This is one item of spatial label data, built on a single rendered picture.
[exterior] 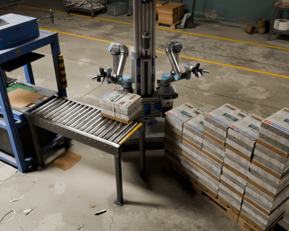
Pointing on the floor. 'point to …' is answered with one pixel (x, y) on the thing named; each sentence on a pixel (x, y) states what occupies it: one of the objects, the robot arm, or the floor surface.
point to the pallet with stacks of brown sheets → (169, 13)
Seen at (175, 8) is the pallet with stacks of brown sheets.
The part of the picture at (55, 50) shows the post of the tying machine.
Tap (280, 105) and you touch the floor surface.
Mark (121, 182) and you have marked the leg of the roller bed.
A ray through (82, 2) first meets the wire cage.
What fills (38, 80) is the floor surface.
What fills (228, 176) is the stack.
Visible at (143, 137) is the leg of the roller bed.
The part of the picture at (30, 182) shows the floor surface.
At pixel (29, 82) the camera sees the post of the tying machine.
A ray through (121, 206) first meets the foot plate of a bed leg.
